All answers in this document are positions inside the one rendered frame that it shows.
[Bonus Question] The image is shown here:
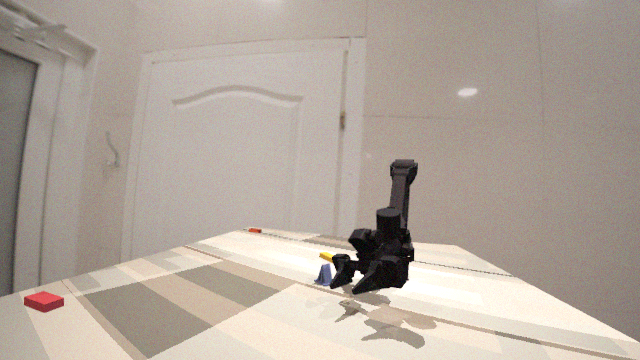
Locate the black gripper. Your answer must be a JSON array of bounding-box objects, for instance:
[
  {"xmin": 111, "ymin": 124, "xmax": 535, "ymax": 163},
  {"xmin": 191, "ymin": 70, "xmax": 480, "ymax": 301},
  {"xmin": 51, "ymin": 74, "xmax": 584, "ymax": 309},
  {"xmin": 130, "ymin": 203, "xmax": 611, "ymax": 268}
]
[{"xmin": 329, "ymin": 244, "xmax": 407, "ymax": 295}]

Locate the yellow bar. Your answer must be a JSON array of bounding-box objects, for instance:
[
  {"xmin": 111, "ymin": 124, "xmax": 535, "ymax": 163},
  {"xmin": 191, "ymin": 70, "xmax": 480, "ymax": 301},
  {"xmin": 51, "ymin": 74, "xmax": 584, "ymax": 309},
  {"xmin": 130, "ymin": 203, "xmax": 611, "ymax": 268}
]
[{"xmin": 319, "ymin": 252, "xmax": 334, "ymax": 263}]

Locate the red flat block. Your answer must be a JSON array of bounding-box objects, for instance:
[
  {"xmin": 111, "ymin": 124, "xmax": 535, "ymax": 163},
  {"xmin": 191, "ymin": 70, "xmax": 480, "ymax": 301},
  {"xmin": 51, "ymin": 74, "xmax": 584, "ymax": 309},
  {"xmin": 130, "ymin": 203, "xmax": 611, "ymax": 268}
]
[{"xmin": 24, "ymin": 291, "xmax": 64, "ymax": 313}]

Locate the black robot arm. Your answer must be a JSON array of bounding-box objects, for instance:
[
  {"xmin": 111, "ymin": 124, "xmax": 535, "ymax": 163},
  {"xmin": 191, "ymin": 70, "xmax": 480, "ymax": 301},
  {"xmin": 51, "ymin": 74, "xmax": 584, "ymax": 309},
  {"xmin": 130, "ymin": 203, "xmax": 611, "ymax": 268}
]
[{"xmin": 348, "ymin": 159, "xmax": 418, "ymax": 281}]

